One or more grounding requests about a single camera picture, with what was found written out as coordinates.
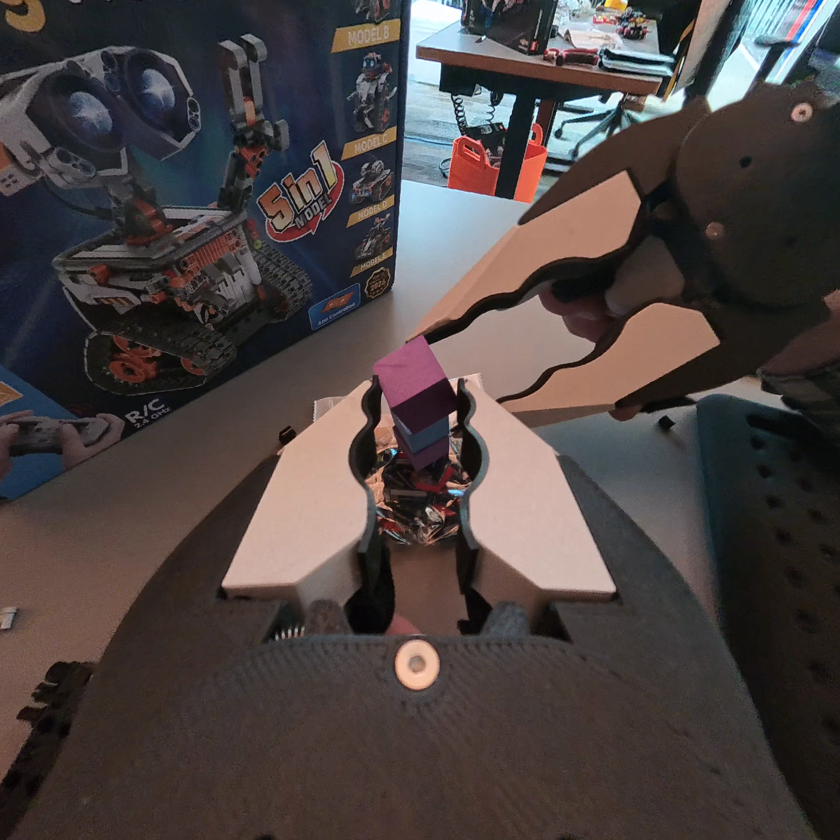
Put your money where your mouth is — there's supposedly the person's right hand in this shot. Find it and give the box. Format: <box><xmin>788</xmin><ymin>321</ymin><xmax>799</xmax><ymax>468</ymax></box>
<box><xmin>539</xmin><ymin>283</ymin><xmax>620</xmax><ymax>346</ymax></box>

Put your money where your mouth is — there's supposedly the blue robot kit box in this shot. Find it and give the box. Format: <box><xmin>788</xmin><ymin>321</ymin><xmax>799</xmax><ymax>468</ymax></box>
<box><xmin>0</xmin><ymin>0</ymin><xmax>416</xmax><ymax>500</ymax></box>

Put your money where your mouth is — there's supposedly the blue foam cube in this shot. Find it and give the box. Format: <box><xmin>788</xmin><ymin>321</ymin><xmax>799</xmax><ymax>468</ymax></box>
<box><xmin>394</xmin><ymin>415</ymin><xmax>455</xmax><ymax>456</ymax></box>

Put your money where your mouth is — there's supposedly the wooden background table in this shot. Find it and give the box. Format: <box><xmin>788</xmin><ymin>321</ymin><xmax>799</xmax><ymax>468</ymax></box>
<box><xmin>418</xmin><ymin>14</ymin><xmax>664</xmax><ymax>198</ymax></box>

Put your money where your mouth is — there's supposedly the orange bucket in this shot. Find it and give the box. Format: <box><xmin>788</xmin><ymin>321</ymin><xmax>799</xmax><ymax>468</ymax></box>
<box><xmin>449</xmin><ymin>125</ymin><xmax>548</xmax><ymax>200</ymax></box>

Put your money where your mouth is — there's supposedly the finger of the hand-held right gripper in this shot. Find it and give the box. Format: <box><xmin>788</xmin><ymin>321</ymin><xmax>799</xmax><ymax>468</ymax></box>
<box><xmin>506</xmin><ymin>305</ymin><xmax>723</xmax><ymax>414</ymax></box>
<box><xmin>418</xmin><ymin>171</ymin><xmax>657</xmax><ymax>342</ymax></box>

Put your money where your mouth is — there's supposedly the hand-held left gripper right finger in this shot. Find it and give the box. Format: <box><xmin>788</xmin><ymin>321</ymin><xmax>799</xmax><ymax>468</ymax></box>
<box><xmin>453</xmin><ymin>376</ymin><xmax>618</xmax><ymax>620</ymax></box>

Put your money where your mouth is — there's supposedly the grey desk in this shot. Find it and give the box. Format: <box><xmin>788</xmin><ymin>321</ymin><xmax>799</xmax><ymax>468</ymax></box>
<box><xmin>0</xmin><ymin>178</ymin><xmax>840</xmax><ymax>788</ymax></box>

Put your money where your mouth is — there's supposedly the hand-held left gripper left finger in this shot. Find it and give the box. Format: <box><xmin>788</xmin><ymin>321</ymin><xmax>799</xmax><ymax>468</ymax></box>
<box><xmin>221</xmin><ymin>381</ymin><xmax>391</xmax><ymax>620</ymax></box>

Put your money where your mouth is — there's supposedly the silver plastic parts bag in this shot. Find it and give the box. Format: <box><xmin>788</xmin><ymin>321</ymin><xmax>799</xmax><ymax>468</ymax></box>
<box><xmin>311</xmin><ymin>394</ymin><xmax>476</xmax><ymax>546</ymax></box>

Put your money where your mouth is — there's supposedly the black studded baseplate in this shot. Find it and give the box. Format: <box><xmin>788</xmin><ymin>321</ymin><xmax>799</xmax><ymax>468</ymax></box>
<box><xmin>696</xmin><ymin>394</ymin><xmax>840</xmax><ymax>840</ymax></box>

